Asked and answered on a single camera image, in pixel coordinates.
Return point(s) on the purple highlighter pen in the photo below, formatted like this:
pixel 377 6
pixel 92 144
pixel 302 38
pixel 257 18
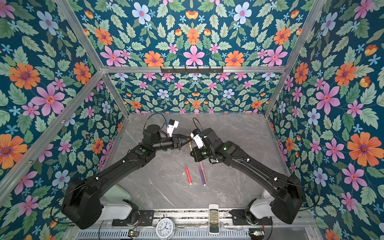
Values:
pixel 202 177

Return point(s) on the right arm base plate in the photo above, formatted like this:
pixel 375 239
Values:
pixel 241 217

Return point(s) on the beige capybara pen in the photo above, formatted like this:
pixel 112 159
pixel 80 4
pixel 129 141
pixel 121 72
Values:
pixel 190 142

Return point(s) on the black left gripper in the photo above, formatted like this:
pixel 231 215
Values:
pixel 176 140

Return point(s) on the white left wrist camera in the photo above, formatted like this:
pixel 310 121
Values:
pixel 171 126

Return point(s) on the white analog clock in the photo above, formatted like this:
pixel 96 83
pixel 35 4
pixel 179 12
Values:
pixel 165 229

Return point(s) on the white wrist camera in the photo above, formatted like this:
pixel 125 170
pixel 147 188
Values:
pixel 198 140
pixel 171 126

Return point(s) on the black hook rail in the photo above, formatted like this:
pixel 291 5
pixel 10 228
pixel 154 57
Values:
pixel 191 70

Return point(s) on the white remote control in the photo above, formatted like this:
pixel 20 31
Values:
pixel 214 219

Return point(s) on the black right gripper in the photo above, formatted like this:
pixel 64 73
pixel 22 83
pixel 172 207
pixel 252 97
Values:
pixel 195 152

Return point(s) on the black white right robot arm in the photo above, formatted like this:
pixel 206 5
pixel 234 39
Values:
pixel 284 194

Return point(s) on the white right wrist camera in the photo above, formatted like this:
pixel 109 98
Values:
pixel 198 140

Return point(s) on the pale green sponge block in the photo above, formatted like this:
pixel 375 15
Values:
pixel 117 194

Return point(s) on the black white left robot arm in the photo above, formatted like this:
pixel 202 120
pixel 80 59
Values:
pixel 82 203

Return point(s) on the lilac cap beige pen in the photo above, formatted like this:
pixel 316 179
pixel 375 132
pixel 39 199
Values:
pixel 202 167

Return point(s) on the pink highlighter pen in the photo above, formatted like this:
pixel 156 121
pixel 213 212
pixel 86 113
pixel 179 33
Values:
pixel 188 175

